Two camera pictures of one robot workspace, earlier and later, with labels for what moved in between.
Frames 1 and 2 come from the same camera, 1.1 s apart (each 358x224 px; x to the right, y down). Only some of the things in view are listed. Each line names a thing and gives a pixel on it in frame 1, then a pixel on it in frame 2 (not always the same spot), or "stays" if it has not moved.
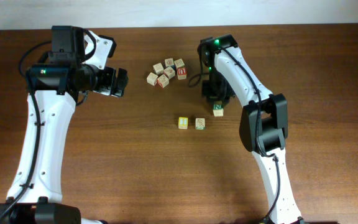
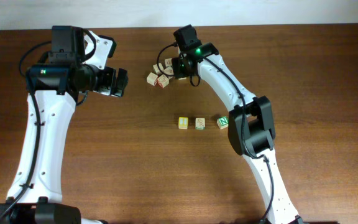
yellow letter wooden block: [183, 122] stays
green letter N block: [218, 110] -> [222, 122]
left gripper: [106, 84] stays
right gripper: [222, 97] -> [178, 73]
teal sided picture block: [200, 124] stays
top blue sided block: [169, 62] stays
